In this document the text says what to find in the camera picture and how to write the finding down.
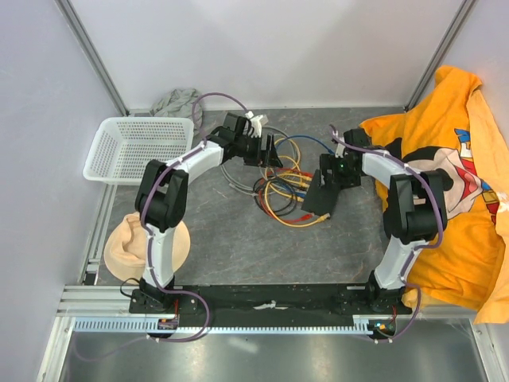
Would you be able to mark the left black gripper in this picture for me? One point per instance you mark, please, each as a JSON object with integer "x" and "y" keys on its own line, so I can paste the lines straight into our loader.
{"x": 261, "y": 158}

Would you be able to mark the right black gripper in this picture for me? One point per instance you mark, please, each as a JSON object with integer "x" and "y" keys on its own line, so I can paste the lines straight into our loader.
{"x": 328, "y": 161}

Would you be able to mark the black network switch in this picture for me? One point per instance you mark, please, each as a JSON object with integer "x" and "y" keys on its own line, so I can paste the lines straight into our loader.
{"x": 322, "y": 195}

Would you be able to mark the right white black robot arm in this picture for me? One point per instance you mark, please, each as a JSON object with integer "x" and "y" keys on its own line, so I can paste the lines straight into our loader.
{"x": 415, "y": 217}

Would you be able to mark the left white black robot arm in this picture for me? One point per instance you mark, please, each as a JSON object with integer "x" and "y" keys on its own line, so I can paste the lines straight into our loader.
{"x": 162, "y": 199}

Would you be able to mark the grey crumpled cloth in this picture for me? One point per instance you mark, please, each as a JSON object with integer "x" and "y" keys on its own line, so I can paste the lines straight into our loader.
{"x": 179, "y": 103}

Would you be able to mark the orange cartoon print shirt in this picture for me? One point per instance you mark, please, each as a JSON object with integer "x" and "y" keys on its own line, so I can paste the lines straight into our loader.
{"x": 454, "y": 132}

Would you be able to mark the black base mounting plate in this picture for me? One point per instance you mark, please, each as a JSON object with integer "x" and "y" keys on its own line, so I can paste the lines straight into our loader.
{"x": 272, "y": 304}

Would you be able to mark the white perforated plastic basket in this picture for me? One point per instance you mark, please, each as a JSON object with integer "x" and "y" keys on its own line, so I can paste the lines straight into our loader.
{"x": 123, "y": 146}

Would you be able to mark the beige bucket hat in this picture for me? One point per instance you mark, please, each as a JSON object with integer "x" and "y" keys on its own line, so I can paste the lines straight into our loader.
{"x": 125, "y": 251}

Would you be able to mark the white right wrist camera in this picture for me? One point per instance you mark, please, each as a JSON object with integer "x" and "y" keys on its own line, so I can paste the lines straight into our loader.
{"x": 339, "y": 151}

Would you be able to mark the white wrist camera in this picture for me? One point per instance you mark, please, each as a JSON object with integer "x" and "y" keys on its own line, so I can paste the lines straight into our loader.
{"x": 257, "y": 123}
{"x": 339, "y": 151}

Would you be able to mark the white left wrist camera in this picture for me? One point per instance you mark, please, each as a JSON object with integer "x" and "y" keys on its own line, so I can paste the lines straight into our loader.
{"x": 257, "y": 123}

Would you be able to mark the right aluminium frame post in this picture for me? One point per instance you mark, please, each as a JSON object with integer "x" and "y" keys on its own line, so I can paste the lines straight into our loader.
{"x": 445, "y": 44}

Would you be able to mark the aluminium frame post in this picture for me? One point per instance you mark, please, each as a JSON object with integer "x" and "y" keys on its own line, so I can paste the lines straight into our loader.
{"x": 445, "y": 44}
{"x": 77, "y": 27}

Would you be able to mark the grey slotted cable duct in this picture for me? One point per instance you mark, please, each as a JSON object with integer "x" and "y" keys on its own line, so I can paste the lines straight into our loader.
{"x": 359, "y": 326}

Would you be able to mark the left aluminium frame post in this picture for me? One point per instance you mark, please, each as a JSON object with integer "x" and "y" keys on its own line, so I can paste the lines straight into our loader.
{"x": 77, "y": 27}

